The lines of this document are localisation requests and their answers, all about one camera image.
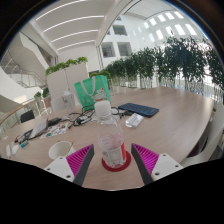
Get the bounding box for white cabinet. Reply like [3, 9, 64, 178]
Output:
[46, 62, 90, 108]

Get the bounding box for black chair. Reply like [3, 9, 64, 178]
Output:
[19, 109, 36, 124]

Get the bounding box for white shell chair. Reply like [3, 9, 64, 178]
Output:
[179, 113, 224, 168]

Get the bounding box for tall clear jar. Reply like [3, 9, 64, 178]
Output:
[61, 89, 76, 116]

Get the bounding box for colourful sticker sheet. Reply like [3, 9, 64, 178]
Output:
[39, 122, 69, 140]

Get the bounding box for green plants on cabinet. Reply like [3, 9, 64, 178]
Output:
[44, 56, 89, 76]

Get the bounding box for potted plant in box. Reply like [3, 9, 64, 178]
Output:
[42, 87, 52, 108]

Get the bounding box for flat round red coaster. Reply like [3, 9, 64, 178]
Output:
[101, 150, 132, 173]

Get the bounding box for clear plastic packet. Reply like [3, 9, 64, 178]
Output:
[125, 112, 145, 129]

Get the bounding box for open booklet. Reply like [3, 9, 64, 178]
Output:
[14, 118, 49, 143]

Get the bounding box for clear plastic water bottle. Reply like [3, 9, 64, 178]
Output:
[94, 100, 128, 169]

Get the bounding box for row of tall green plants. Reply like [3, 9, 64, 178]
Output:
[99, 34, 224, 101]

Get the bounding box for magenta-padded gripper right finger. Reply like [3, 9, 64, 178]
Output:
[130, 143, 184, 186]

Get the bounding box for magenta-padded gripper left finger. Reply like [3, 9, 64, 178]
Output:
[43, 143, 95, 188]

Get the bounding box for green marker pen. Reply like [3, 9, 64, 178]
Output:
[19, 139, 30, 149]

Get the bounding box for white gridded mug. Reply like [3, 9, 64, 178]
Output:
[48, 140, 76, 161]

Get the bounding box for black power adapter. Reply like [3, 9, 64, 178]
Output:
[47, 116, 63, 127]

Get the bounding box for green tote bag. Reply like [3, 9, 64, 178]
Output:
[73, 74, 112, 112]

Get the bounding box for glass railing with wooden rail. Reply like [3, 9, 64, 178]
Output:
[0, 96, 48, 138]

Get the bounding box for tangled black cables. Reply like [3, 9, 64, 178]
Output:
[68, 106, 134, 128]

